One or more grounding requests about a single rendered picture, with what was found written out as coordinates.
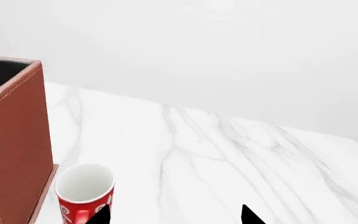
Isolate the red mug with white print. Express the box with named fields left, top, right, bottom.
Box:
left=55, top=163, right=116, bottom=224

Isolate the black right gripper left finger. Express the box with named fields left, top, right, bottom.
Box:
left=85, top=203, right=111, bottom=224

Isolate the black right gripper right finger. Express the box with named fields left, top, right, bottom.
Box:
left=241, top=203, right=267, bottom=224

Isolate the brown leather caddy box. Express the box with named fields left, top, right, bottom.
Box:
left=0, top=54, right=60, bottom=224

